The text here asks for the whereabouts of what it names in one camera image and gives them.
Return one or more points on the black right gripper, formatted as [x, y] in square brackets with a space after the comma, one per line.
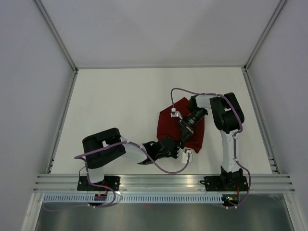
[186, 130]

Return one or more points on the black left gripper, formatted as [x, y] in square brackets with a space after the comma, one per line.
[177, 145]

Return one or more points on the dark red cloth napkin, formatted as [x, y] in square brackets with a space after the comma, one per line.
[169, 126]

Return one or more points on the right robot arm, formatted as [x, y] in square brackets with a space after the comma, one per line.
[228, 119]

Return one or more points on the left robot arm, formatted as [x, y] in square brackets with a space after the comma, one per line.
[109, 145]

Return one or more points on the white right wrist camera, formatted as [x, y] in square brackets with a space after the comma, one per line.
[174, 113]

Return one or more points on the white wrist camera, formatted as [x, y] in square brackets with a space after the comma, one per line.
[186, 155]
[174, 113]

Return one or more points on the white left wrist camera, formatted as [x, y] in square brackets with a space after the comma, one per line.
[186, 155]

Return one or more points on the aluminium frame back rail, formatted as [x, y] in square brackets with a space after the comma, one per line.
[158, 67]

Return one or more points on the aluminium frame rail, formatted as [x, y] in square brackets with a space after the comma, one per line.
[158, 67]
[61, 123]
[261, 123]

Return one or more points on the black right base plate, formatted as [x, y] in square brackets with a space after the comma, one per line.
[217, 184]

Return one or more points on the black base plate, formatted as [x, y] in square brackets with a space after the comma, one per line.
[217, 184]
[109, 182]

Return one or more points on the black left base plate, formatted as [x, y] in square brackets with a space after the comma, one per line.
[109, 182]

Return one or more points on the aluminium frame right side rail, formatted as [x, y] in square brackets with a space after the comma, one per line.
[261, 123]

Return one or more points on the aluminium front mounting rail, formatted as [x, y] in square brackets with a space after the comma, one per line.
[130, 183]

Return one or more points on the aluminium frame left side rail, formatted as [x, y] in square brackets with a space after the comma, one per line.
[61, 123]

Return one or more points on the white slotted cable duct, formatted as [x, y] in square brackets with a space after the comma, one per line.
[134, 198]

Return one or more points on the aluminium frame right post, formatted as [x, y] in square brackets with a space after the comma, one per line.
[270, 24]

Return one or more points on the aluminium frame post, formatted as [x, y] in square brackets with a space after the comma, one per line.
[270, 24]
[54, 32]

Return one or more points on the aluminium frame left post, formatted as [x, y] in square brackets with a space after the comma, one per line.
[54, 32]

